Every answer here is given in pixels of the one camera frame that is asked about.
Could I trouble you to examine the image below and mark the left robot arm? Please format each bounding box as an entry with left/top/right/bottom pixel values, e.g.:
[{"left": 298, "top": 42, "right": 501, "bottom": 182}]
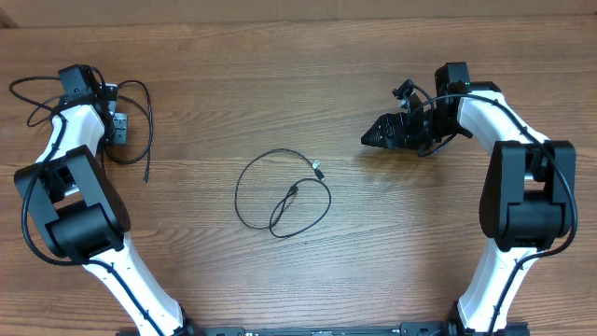
[{"left": 14, "top": 64, "right": 200, "bottom": 335}]

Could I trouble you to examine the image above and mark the black USB cable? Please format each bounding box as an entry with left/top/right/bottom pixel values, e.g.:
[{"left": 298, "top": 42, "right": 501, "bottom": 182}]
[{"left": 233, "top": 147, "right": 333, "bottom": 240}]

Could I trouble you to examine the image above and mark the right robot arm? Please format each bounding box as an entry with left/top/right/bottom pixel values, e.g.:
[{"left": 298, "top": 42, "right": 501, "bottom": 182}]
[{"left": 361, "top": 63, "right": 578, "bottom": 336}]

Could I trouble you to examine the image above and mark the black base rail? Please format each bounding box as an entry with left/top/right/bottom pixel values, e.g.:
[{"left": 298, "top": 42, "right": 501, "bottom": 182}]
[{"left": 116, "top": 320, "right": 531, "bottom": 336}]

